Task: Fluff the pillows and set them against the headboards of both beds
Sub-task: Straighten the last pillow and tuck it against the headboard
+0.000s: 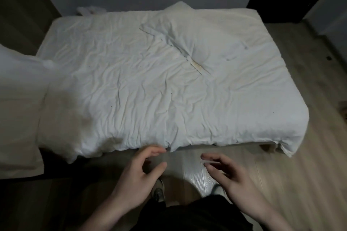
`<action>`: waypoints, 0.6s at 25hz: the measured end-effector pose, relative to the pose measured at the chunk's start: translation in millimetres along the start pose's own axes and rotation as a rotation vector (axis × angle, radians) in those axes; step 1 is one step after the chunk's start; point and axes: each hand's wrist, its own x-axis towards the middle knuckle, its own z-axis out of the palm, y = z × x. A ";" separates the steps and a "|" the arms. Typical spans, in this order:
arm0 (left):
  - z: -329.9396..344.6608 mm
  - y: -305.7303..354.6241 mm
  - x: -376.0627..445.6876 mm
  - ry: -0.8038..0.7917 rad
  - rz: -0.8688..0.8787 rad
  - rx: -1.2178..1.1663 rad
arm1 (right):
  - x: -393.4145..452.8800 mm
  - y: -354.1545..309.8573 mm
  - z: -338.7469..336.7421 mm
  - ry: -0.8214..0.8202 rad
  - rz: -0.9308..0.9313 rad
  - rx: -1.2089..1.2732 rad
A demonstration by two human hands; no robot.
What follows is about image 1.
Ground person's right hand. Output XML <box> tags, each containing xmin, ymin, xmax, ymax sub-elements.
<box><xmin>200</xmin><ymin>153</ymin><xmax>272</xmax><ymax>217</ymax></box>

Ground person's black trousers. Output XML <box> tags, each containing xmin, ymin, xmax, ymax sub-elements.
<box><xmin>130</xmin><ymin>194</ymin><xmax>254</xmax><ymax>231</ymax></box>

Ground white neighbouring bed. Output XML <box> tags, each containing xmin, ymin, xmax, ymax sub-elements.
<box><xmin>35</xmin><ymin>2</ymin><xmax>310</xmax><ymax>164</ymax></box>

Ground white bag with red print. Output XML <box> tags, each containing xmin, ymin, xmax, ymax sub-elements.
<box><xmin>77</xmin><ymin>5</ymin><xmax>108</xmax><ymax>17</ymax></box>

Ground white pillow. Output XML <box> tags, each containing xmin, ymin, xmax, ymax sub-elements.
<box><xmin>139</xmin><ymin>1</ymin><xmax>249</xmax><ymax>75</ymax></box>
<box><xmin>0</xmin><ymin>43</ymin><xmax>59</xmax><ymax>180</ymax></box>

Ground person's left hand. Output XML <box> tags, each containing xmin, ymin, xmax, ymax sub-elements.
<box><xmin>113</xmin><ymin>145</ymin><xmax>168</xmax><ymax>208</ymax></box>

